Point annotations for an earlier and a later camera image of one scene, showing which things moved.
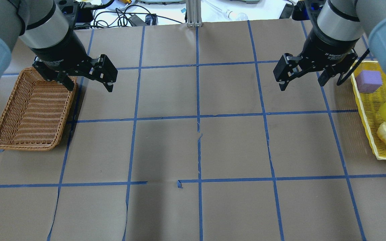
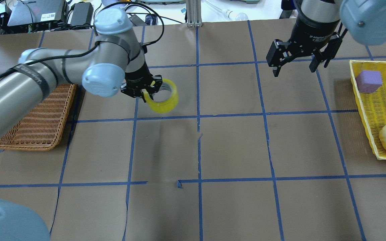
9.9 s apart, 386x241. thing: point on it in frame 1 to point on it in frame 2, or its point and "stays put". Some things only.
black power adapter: x=136 y=21 stays put
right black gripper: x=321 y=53 to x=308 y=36
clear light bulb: x=239 y=16 stays put
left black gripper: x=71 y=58 to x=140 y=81
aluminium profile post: x=194 y=13 stays put
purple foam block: x=368 y=81 stays put
